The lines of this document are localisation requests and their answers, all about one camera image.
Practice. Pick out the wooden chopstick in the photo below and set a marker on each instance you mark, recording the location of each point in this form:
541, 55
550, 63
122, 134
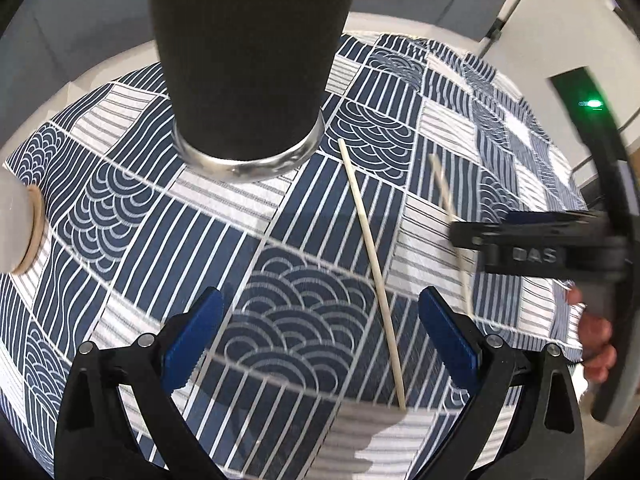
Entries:
383, 306
440, 178

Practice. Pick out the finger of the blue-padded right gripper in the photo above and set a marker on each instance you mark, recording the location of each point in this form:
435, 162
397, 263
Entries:
525, 218
472, 235

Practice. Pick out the right hand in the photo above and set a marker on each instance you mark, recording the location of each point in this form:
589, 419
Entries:
598, 354

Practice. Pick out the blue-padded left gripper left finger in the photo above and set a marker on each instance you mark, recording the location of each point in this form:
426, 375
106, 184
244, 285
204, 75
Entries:
94, 439

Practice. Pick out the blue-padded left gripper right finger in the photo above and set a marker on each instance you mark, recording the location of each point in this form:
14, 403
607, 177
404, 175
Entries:
544, 439

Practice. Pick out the blue white patterned tablecloth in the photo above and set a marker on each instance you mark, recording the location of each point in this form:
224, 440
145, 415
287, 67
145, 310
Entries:
298, 383

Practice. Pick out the black utensil holder cup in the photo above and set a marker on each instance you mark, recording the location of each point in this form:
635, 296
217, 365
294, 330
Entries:
246, 80

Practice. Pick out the white potted green plant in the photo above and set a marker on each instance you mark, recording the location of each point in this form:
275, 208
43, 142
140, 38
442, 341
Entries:
21, 223

